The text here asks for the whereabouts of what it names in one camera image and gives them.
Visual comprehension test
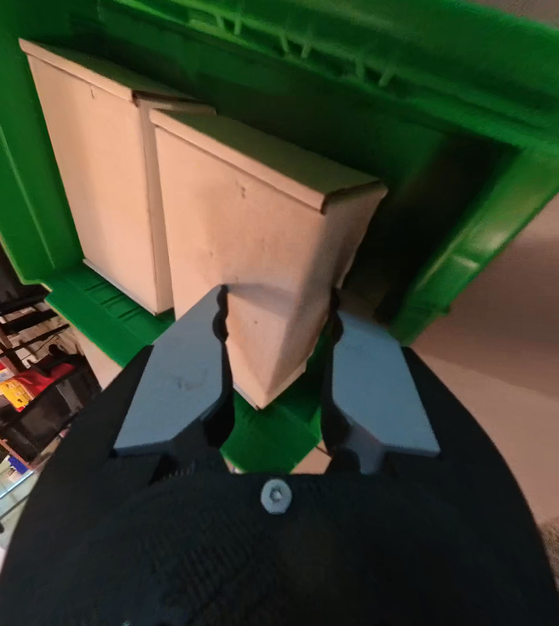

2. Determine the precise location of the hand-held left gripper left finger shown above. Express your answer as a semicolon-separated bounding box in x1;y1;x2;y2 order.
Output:
113;285;236;458

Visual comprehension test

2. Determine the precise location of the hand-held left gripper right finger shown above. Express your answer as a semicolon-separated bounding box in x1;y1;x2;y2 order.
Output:
321;289;441;475

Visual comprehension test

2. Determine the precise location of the white cardboard mailer box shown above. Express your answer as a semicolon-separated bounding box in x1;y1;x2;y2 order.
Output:
148;109;389;410
19;39;217;316

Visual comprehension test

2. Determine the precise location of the green plastic bin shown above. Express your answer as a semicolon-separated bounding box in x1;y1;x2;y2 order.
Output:
0;0;559;475

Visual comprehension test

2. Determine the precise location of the yellow storage box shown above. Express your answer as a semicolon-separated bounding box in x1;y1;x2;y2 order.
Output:
0;379;33;410

